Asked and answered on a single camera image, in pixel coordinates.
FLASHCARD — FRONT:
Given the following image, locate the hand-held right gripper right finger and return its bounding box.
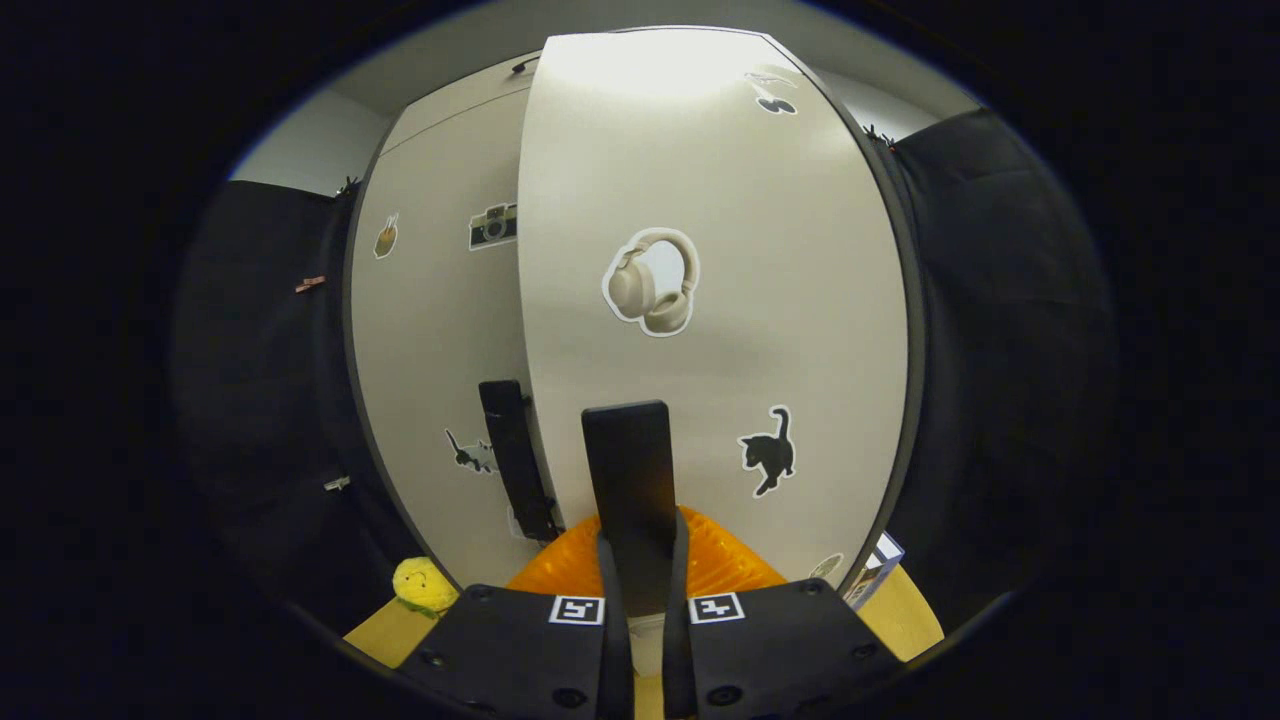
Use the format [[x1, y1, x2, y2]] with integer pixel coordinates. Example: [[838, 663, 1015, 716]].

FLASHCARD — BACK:
[[660, 505, 906, 720]]

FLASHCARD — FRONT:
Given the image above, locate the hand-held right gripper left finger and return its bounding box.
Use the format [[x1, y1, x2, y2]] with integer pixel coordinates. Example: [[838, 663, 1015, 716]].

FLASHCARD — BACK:
[[395, 512, 636, 720]]

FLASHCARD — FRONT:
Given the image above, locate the black door handle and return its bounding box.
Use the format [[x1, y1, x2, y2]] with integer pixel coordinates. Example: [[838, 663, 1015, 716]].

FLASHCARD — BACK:
[[478, 379, 561, 544], [582, 400, 679, 618]]

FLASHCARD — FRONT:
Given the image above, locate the white double-door shoe cabinet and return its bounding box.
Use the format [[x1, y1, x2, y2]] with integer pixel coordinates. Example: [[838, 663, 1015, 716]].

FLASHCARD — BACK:
[[340, 25, 926, 601]]

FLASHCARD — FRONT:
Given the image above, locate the cabinet door with camera sticker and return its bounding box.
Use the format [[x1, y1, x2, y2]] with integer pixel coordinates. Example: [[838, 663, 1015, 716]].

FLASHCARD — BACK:
[[350, 85, 571, 591]]

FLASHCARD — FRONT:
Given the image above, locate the cabinet door with headphone sticker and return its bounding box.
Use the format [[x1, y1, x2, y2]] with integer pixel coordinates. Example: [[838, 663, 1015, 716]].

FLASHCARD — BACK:
[[517, 27, 911, 601]]

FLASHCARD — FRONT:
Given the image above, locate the white cabinet drawer front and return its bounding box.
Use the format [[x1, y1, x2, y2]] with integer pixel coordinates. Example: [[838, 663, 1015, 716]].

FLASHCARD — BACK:
[[380, 50, 541, 153]]

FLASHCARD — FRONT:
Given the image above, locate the yellow plush toy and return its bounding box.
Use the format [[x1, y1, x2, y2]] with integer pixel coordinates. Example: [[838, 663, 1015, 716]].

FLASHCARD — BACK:
[[392, 557, 461, 618]]

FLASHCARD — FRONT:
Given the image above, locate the black backdrop cloth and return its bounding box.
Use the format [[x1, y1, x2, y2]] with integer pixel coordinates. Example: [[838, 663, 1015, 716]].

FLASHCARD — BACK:
[[170, 180, 441, 631], [880, 108, 1116, 631]]

